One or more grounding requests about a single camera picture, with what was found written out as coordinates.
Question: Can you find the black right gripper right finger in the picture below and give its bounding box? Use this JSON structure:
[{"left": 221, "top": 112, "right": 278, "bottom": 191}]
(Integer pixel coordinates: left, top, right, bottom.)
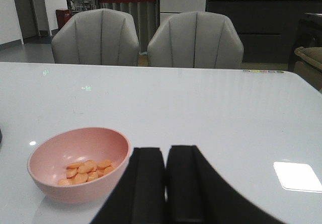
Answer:
[{"left": 166, "top": 145, "right": 280, "bottom": 223}]

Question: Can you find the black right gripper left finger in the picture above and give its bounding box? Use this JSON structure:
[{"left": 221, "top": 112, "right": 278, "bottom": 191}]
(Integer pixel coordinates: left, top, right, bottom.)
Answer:
[{"left": 91, "top": 147, "right": 166, "bottom": 223}]

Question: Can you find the orange ham slice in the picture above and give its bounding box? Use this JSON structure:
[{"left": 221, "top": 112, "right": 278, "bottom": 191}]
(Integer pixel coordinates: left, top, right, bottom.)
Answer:
[
  {"left": 77, "top": 165, "right": 94, "bottom": 174},
  {"left": 72, "top": 173, "right": 88, "bottom": 185},
  {"left": 97, "top": 159, "right": 112, "bottom": 170}
]

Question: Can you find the pink plastic bowl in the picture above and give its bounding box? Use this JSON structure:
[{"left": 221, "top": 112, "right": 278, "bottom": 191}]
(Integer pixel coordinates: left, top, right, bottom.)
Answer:
[{"left": 27, "top": 127, "right": 131, "bottom": 204}]

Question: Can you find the right grey upholstered chair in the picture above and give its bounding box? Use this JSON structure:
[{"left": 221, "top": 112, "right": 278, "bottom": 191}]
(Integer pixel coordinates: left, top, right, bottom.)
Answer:
[{"left": 147, "top": 11, "right": 244, "bottom": 69}]

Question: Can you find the grey upholstered chair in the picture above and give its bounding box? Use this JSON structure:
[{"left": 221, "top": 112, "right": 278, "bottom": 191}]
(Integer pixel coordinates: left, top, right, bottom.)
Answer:
[
  {"left": 147, "top": 11, "right": 244, "bottom": 69},
  {"left": 51, "top": 9, "right": 139, "bottom": 66}
]

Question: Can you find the left grey upholstered chair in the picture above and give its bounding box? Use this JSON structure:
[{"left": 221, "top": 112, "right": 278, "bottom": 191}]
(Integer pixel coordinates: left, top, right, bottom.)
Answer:
[{"left": 51, "top": 9, "right": 139, "bottom": 66}]

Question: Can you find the beige sofa cushion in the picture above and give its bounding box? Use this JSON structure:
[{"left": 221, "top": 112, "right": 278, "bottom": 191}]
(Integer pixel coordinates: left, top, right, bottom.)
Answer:
[{"left": 294, "top": 47, "right": 322, "bottom": 92}]

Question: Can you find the dark counter with light top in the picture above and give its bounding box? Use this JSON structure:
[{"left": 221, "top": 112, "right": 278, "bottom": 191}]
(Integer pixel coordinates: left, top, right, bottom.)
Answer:
[{"left": 206, "top": 0, "right": 321, "bottom": 64}]

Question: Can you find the red trash bin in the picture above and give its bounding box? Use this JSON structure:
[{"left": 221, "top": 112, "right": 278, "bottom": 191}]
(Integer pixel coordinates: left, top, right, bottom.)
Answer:
[{"left": 55, "top": 9, "right": 71, "bottom": 30}]

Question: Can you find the red barrier belt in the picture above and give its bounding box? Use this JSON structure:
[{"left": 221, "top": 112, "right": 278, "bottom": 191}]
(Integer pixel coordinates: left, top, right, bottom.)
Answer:
[{"left": 98, "top": 0, "right": 156, "bottom": 3}]

